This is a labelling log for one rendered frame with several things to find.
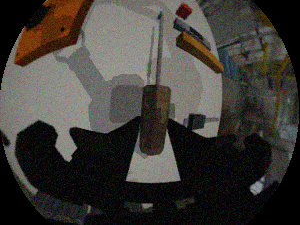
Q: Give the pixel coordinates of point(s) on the red-handled screwdriver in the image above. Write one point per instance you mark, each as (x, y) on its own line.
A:
(5, 141)

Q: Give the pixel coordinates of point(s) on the orange rectangular bar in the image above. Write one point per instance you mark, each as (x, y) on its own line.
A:
(193, 47)

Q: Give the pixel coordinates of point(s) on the brown-handled metal probe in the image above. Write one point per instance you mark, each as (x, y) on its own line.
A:
(155, 109)

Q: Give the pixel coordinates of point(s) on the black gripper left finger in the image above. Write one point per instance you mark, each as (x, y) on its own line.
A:
(118, 144)

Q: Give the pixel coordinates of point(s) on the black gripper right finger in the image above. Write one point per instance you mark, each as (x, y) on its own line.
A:
(191, 149)

